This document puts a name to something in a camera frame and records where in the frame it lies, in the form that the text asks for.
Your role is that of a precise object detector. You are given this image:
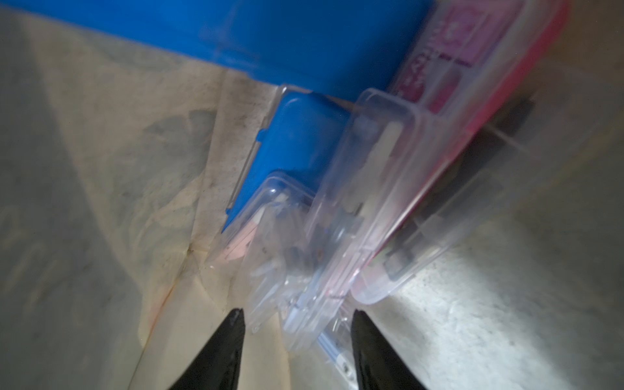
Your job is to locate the pink clear stationery case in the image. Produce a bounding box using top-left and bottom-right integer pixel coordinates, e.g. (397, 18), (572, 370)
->
(351, 1), (570, 305)

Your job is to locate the blue item inside bag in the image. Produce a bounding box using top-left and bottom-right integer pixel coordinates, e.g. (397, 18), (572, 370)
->
(12, 0), (432, 101)

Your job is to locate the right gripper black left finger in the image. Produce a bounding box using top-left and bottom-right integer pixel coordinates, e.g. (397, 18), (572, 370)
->
(170, 308), (245, 390)

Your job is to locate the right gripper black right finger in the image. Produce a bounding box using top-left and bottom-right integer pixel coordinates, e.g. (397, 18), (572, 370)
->
(351, 310), (426, 390)

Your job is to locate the small blue clear case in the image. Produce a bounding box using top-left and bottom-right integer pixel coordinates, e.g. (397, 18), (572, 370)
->
(224, 85), (353, 228)

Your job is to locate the clear plastic ruler case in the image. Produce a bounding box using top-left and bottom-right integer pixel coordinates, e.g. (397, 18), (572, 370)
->
(211, 89), (436, 352)

